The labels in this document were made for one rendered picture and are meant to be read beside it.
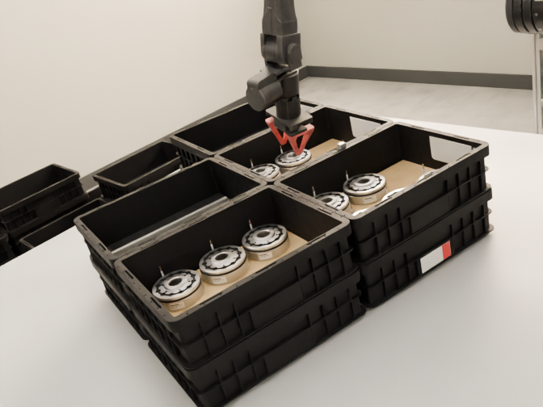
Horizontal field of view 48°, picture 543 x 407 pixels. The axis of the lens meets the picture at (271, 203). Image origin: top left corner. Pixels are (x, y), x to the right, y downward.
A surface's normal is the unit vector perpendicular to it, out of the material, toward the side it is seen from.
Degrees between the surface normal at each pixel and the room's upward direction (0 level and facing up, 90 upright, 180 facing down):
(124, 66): 90
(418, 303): 0
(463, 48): 90
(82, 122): 90
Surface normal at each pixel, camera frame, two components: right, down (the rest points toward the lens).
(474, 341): -0.22, -0.87
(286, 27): 0.65, 0.30
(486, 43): -0.70, 0.46
